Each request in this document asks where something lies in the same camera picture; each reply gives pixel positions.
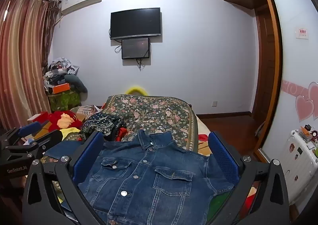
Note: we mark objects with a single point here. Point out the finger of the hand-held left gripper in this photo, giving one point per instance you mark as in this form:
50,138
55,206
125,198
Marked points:
51,138
32,127

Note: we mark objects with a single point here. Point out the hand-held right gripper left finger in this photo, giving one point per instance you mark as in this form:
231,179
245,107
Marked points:
87,156

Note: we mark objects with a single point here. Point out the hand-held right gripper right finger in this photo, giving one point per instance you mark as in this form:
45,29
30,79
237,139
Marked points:
223,156

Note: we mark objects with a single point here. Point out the blue denim jacket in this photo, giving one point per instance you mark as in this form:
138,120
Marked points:
149,185

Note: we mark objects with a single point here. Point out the red plush toy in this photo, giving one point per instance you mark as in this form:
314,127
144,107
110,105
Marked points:
56,119

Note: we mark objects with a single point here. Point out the yellow cloth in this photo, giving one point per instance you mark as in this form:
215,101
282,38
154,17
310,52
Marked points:
70,133

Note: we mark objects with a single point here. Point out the navy patterned cloth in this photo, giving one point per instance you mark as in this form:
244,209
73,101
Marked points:
101,123

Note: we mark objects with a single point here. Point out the green patterned cloth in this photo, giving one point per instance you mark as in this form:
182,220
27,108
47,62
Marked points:
64,102

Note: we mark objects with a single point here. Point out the red cloth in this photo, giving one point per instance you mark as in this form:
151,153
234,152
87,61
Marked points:
121,133

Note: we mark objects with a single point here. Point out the orange box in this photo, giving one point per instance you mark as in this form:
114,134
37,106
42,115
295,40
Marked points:
61,88

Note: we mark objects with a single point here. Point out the grey neck pillow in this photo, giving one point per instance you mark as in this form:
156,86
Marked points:
78,83

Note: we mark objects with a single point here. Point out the pile of mixed clutter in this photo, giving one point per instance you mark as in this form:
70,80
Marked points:
59,70

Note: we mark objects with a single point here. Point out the striped pink curtain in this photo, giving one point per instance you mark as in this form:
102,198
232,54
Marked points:
22,60

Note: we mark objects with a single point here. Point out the green floral blanket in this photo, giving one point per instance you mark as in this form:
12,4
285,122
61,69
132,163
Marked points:
154,113

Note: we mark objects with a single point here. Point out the small items on suitcase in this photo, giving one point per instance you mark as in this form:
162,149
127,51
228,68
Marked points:
308,133

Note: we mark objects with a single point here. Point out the brown wooden door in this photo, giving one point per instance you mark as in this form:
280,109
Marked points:
265,78

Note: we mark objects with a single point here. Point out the pink heart decal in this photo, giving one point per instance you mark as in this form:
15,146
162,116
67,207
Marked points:
304,105

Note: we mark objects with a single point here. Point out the dark brown curtain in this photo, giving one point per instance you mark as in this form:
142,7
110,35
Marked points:
51,28

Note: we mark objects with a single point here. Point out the small paper label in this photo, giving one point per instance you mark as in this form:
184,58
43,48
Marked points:
302,33

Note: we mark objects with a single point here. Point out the small black wall monitor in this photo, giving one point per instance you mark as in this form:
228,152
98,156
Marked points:
135,48

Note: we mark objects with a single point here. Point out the large black wall television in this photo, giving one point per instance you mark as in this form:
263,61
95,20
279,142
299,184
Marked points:
135,23

